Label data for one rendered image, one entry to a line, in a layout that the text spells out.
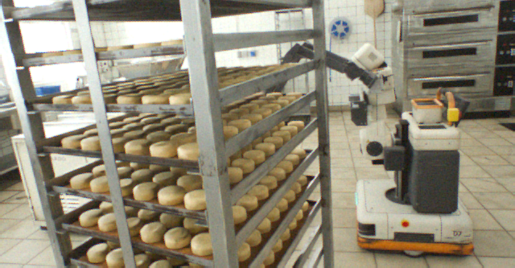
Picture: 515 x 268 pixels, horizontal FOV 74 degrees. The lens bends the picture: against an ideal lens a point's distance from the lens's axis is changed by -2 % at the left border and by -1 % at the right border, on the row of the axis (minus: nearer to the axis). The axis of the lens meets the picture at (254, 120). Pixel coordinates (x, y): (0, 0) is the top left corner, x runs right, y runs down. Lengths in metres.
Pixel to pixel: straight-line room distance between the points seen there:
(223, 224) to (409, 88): 5.09
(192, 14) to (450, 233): 2.16
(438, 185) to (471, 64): 3.57
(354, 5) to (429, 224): 4.64
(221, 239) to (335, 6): 5.96
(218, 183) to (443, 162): 1.88
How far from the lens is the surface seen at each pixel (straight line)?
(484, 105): 5.92
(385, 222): 2.36
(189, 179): 0.71
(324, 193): 1.17
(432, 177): 2.30
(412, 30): 5.47
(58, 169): 3.04
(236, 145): 0.63
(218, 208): 0.55
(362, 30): 6.40
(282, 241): 1.02
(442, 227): 2.41
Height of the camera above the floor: 1.41
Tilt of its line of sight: 13 degrees down
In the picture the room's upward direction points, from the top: 5 degrees counter-clockwise
